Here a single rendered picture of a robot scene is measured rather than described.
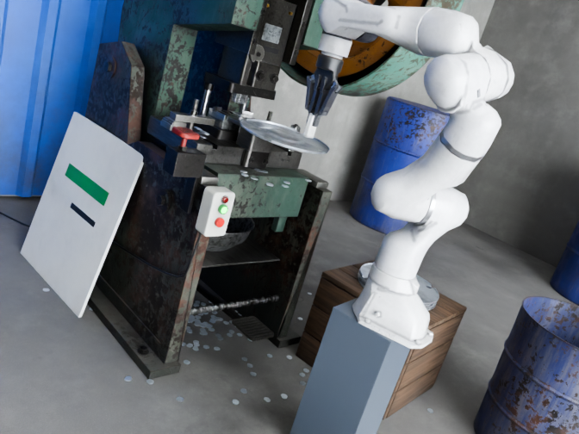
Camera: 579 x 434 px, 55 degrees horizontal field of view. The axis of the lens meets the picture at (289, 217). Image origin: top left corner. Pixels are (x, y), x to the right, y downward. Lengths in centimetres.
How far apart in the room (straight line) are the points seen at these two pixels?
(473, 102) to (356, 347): 67
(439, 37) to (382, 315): 68
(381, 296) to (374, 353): 14
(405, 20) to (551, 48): 363
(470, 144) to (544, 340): 81
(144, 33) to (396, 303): 127
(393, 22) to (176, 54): 85
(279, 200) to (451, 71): 85
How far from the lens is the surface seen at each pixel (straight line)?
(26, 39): 277
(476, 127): 125
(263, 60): 184
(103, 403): 170
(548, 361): 188
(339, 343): 151
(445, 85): 122
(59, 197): 225
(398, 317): 144
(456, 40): 130
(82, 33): 285
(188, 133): 153
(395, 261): 142
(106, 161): 204
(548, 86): 489
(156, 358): 185
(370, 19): 140
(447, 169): 130
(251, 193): 176
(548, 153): 482
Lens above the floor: 107
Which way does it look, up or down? 17 degrees down
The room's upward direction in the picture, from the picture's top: 17 degrees clockwise
